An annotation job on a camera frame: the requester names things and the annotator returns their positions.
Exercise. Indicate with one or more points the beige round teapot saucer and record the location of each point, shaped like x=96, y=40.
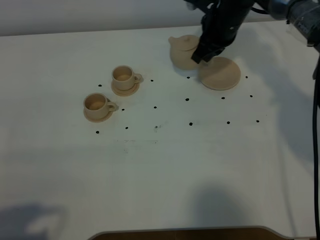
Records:
x=219, y=74

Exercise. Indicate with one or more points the beige far cup saucer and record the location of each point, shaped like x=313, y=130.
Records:
x=125, y=93

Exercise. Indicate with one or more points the beige ceramic teapot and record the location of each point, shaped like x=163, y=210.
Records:
x=181, y=51

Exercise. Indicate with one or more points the beige far teacup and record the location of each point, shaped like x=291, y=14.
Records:
x=124, y=78

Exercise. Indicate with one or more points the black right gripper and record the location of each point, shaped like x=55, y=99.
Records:
x=220, y=25

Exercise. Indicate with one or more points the beige teacup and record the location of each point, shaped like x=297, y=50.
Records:
x=98, y=101
x=124, y=78

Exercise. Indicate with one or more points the beige cup saucer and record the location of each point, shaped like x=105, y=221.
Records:
x=97, y=115
x=125, y=93

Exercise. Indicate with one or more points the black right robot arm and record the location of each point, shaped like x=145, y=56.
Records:
x=304, y=15

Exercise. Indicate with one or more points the beige near cup saucer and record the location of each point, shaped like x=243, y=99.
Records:
x=97, y=115

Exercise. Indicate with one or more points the beige near teacup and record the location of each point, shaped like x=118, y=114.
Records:
x=98, y=101

